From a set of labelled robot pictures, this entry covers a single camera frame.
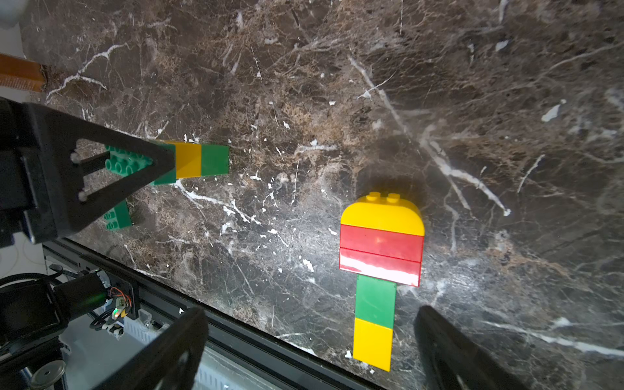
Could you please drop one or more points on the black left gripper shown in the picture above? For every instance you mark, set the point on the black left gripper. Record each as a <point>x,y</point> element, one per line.
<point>54,135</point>

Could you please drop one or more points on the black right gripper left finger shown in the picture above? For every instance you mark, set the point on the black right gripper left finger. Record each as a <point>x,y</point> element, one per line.
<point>171,361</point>

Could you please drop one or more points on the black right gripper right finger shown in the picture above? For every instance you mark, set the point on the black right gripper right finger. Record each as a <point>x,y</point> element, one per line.
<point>450,360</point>

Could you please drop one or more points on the green long lego brick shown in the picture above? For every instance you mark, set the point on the green long lego brick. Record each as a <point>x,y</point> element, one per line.
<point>124,163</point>
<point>118,217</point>

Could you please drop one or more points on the yellow square lego brick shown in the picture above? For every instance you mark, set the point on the yellow square lego brick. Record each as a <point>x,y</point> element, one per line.
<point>373,344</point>

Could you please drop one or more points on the green square lego brick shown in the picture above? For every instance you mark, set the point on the green square lego brick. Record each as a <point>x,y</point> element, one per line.
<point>376,301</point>
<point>214,160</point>

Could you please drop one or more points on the red long lego brick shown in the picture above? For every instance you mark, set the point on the red long lego brick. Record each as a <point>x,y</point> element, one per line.
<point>391,256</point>

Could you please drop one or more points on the yellow rounded lego brick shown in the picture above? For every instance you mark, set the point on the yellow rounded lego brick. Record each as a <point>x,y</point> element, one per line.
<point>188,160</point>

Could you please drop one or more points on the yellow long lego brick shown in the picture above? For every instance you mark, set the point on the yellow long lego brick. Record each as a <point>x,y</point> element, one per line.
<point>390,213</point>

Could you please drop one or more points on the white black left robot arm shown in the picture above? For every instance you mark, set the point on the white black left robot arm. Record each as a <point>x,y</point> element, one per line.
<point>34,311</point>

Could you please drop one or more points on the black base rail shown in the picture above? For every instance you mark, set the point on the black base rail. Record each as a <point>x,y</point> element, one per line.
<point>276,361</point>

